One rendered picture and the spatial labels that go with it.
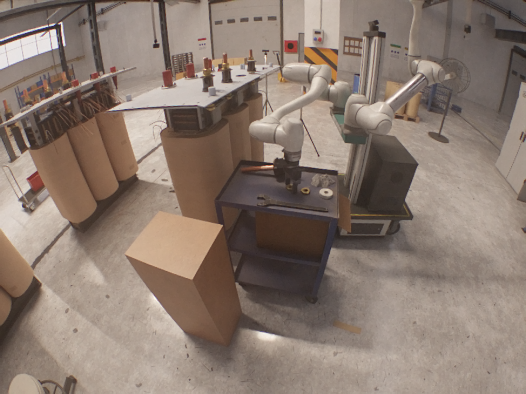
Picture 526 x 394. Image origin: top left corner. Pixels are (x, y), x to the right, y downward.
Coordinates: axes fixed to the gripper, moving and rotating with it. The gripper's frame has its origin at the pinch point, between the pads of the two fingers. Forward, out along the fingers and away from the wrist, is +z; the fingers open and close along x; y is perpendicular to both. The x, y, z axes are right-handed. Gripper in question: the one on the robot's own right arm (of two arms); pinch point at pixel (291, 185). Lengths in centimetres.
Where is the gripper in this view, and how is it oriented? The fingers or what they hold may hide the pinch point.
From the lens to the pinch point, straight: 130.3
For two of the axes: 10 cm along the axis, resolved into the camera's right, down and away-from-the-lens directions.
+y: 9.4, -2.3, 2.5
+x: -3.4, -5.7, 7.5
